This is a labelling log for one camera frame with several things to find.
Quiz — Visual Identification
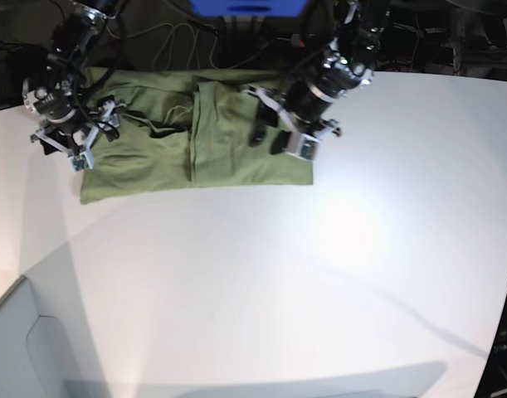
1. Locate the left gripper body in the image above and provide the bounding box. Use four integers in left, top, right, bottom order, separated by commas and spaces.
241, 86, 342, 142

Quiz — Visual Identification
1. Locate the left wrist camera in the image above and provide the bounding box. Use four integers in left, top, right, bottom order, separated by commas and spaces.
285, 133, 320, 162

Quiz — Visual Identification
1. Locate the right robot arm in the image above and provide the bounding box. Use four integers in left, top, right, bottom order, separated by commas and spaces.
22, 1, 126, 171

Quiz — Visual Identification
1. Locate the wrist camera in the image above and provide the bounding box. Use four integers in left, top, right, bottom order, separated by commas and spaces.
69, 151, 94, 172
285, 133, 320, 162

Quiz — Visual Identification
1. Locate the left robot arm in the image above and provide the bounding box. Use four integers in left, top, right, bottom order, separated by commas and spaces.
245, 1, 392, 162

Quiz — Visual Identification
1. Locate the grey looped cable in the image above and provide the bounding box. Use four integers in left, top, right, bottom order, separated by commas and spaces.
124, 21, 271, 76

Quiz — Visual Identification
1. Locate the blue box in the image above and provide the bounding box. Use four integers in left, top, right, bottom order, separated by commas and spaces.
190, 0, 307, 17

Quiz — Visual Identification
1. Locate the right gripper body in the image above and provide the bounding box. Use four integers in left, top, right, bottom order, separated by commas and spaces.
30, 95, 125, 160

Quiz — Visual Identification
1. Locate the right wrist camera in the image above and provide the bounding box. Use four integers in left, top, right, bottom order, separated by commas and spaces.
69, 151, 94, 172

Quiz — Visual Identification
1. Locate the green T-shirt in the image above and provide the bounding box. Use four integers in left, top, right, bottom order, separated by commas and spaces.
80, 70, 313, 204

